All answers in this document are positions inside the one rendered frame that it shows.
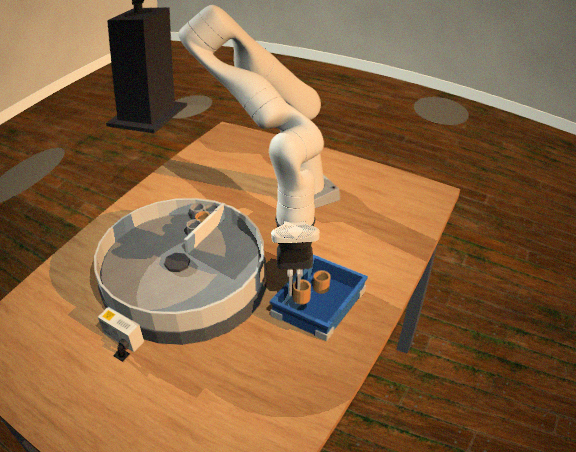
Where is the blue open-top crate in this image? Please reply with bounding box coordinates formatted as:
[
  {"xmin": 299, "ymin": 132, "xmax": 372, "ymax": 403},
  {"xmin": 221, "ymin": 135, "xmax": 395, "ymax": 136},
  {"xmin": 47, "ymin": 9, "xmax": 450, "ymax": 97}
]
[{"xmin": 270, "ymin": 254, "xmax": 367, "ymax": 341}]

